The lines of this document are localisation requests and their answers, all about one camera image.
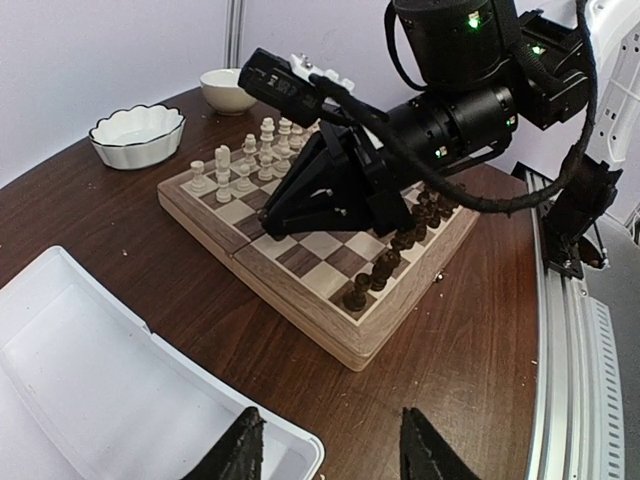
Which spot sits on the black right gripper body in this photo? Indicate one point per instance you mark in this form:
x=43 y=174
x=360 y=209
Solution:
x=448 y=132

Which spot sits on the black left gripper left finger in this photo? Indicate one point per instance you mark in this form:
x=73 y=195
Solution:
x=238 y=454

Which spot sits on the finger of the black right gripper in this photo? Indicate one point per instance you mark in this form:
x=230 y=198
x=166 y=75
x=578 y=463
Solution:
x=322 y=191

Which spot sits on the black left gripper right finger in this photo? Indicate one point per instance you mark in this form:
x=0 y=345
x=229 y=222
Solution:
x=425 y=454

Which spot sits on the dark bishop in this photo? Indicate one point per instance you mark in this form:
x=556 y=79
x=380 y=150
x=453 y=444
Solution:
x=436 y=211
x=403 y=240

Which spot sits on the white plastic compartment tray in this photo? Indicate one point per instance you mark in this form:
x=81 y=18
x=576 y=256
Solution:
x=89 y=392

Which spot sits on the dark chess piece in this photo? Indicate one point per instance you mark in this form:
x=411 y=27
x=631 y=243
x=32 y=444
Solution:
x=420 y=230

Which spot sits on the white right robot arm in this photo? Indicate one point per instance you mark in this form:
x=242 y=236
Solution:
x=484 y=66

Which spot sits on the white pawn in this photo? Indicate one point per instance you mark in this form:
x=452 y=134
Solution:
x=283 y=164
x=244 y=183
x=265 y=173

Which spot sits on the white king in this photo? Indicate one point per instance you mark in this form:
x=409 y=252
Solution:
x=284 y=131

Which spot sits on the white queen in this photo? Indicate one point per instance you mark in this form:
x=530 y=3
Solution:
x=267 y=129

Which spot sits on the white bishop left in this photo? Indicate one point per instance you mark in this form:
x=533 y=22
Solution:
x=249 y=149

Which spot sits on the wooden chessboard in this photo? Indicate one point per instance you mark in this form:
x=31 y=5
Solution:
x=305 y=276

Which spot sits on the white knight left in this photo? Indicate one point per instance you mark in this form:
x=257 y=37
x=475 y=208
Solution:
x=222 y=173

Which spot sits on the cream round bowl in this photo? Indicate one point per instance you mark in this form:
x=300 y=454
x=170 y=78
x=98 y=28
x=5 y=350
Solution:
x=223 y=94

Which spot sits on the white scalloped bowl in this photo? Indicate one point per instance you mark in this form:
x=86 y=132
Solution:
x=139 y=137

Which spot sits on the aluminium front rail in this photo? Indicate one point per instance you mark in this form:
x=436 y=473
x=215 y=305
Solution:
x=578 y=425

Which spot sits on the right aluminium frame post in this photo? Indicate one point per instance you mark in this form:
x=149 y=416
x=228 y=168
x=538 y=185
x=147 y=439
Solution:
x=234 y=24

